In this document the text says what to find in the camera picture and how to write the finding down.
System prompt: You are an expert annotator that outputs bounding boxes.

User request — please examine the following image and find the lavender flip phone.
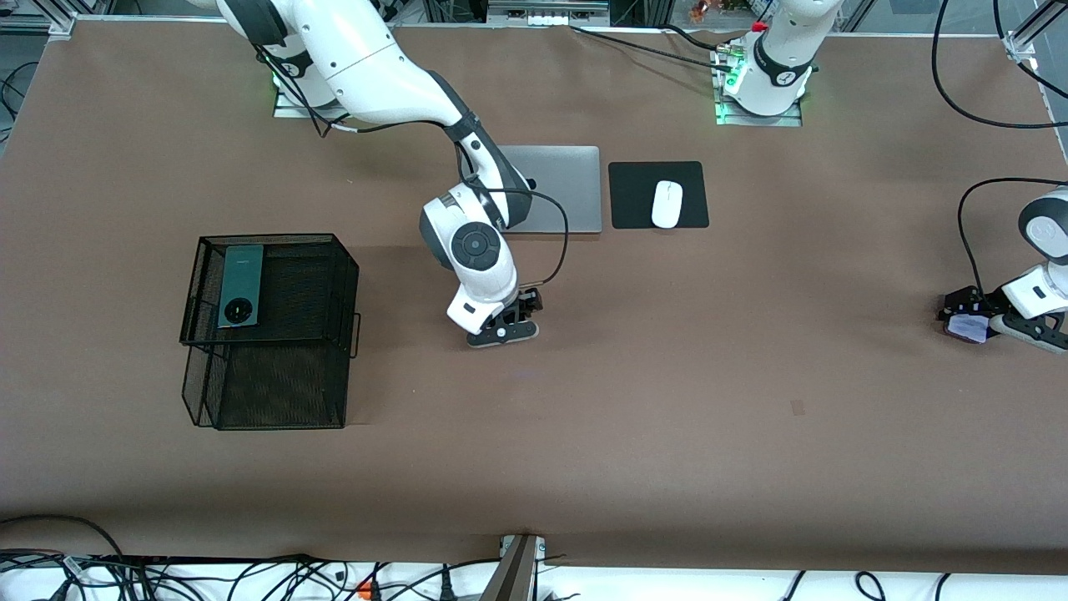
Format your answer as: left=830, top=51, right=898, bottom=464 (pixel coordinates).
left=945, top=313, right=992, bottom=346

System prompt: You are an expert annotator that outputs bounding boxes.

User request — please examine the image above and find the dark green smartphone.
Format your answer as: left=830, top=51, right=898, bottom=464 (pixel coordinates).
left=217, top=244, right=265, bottom=329

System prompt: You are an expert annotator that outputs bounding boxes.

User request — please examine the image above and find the silver laptop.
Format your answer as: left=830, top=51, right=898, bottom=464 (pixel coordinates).
left=496, top=145, right=603, bottom=235

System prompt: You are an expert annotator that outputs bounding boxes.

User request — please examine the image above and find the black mouse pad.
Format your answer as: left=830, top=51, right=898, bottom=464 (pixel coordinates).
left=608, top=161, right=710, bottom=230

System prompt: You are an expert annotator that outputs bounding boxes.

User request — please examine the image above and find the white computer mouse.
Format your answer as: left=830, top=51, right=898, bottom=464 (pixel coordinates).
left=651, top=180, right=684, bottom=230

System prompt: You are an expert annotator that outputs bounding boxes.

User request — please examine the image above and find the grey power strip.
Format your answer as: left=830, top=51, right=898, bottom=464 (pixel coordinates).
left=486, top=0, right=612, bottom=28

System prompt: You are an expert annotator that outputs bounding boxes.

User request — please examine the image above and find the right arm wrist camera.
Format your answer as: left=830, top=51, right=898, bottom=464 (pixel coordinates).
left=466, top=320, right=539, bottom=348

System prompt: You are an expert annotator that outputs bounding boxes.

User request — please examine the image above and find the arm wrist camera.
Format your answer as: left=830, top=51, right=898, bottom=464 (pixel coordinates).
left=466, top=320, right=539, bottom=348
left=989, top=313, right=1068, bottom=353

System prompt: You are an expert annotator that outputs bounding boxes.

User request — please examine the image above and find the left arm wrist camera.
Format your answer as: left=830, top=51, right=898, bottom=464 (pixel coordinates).
left=989, top=313, right=1068, bottom=353

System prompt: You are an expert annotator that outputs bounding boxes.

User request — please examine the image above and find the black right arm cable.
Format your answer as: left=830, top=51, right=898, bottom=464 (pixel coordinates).
left=254, top=50, right=571, bottom=289

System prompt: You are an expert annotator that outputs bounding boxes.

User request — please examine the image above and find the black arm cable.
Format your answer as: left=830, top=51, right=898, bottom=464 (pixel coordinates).
left=254, top=50, right=571, bottom=289
left=933, top=0, right=1068, bottom=301

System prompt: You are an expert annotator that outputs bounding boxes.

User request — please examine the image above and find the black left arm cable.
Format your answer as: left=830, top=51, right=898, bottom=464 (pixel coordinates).
left=933, top=0, right=1068, bottom=301

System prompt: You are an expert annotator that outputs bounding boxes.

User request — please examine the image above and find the black wire mesh rack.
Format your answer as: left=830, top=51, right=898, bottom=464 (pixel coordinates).
left=179, top=234, right=362, bottom=432

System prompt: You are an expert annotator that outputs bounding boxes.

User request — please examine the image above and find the grey metal camera bracket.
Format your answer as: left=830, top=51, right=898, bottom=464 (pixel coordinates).
left=480, top=534, right=547, bottom=601

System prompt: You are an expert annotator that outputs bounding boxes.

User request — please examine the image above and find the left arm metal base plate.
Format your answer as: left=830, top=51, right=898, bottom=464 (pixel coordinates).
left=716, top=100, right=804, bottom=128

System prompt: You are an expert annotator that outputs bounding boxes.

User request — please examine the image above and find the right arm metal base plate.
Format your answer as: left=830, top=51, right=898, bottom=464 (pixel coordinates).
left=274, top=83, right=351, bottom=119

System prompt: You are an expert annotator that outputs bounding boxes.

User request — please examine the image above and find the long black table cable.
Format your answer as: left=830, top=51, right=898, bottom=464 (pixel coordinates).
left=570, top=25, right=735, bottom=72

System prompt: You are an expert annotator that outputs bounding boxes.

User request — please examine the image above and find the short black table cable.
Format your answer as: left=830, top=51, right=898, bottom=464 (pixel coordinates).
left=663, top=25, right=727, bottom=51

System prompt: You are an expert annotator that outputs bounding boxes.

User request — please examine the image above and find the black arched floor cable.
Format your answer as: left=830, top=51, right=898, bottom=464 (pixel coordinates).
left=0, top=514, right=126, bottom=558

